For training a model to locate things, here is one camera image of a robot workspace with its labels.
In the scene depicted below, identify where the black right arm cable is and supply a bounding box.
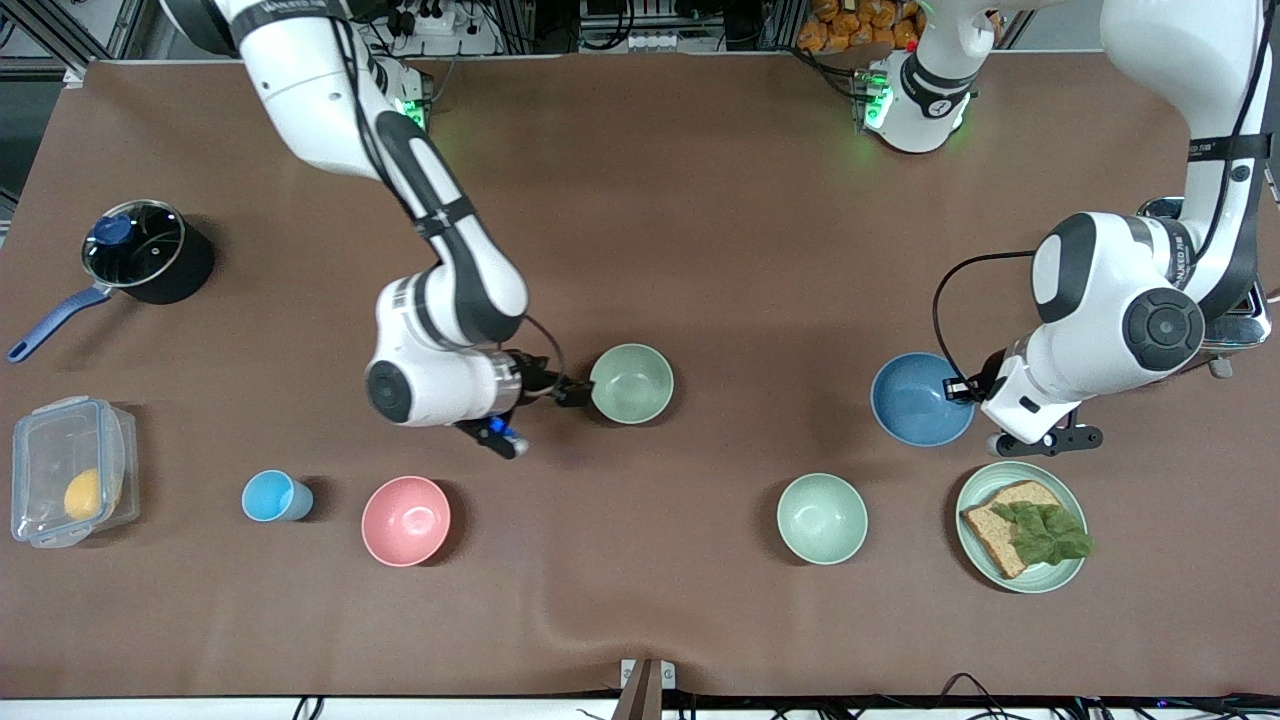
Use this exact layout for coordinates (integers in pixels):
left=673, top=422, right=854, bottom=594
left=335, top=15, right=566, bottom=388

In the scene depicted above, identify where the clear plastic container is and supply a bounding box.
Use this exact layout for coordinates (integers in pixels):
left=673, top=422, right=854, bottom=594
left=10, top=396, right=141, bottom=549

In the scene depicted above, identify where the white power strip with plugs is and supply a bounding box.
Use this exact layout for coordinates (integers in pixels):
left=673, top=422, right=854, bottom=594
left=385, top=5, right=459, bottom=37

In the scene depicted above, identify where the green lettuce leaf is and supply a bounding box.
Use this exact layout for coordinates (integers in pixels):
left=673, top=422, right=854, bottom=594
left=990, top=500, right=1096, bottom=566

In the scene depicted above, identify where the bag of orange snacks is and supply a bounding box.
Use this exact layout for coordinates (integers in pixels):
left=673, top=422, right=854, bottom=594
left=797, top=0, right=926, bottom=53

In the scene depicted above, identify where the brown bread slice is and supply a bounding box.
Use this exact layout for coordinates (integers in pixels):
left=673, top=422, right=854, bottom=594
left=960, top=480, right=1066, bottom=581

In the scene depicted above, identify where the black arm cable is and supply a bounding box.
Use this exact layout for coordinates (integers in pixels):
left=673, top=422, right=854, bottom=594
left=932, top=0, right=1280, bottom=391
left=335, top=15, right=566, bottom=388

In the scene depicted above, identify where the blue bowl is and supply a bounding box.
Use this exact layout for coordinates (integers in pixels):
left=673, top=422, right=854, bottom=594
left=870, top=352, right=976, bottom=448

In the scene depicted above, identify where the yellow lemon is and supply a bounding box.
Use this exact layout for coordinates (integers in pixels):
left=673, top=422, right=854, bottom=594
left=63, top=468, right=105, bottom=521

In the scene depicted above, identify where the blue plastic cup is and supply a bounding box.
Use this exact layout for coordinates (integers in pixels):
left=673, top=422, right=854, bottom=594
left=241, top=469, right=315, bottom=524

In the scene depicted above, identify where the black pot blue handle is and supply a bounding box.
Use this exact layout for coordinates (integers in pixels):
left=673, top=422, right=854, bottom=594
left=8, top=199, right=216, bottom=363

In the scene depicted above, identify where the silver toaster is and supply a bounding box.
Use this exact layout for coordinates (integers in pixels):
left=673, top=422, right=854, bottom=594
left=1138, top=197, right=1274, bottom=379

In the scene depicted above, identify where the green plate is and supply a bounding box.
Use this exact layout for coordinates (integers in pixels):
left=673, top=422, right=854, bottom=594
left=955, top=460, right=1089, bottom=595

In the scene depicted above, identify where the wooden post metal bracket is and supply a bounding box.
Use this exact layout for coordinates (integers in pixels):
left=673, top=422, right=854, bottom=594
left=612, top=658, right=677, bottom=720

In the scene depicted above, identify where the glass lid blue knob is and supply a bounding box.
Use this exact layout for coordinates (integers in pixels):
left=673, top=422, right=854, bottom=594
left=82, top=200, right=187, bottom=288

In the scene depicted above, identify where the pink bowl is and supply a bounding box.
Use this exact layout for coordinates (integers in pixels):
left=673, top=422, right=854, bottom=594
left=361, top=475, right=452, bottom=568

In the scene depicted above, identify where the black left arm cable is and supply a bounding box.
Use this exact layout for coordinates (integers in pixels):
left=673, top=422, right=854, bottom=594
left=932, top=0, right=1280, bottom=391

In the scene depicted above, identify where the light mint green bowl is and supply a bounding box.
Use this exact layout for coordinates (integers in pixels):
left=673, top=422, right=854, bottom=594
left=776, top=472, right=869, bottom=566

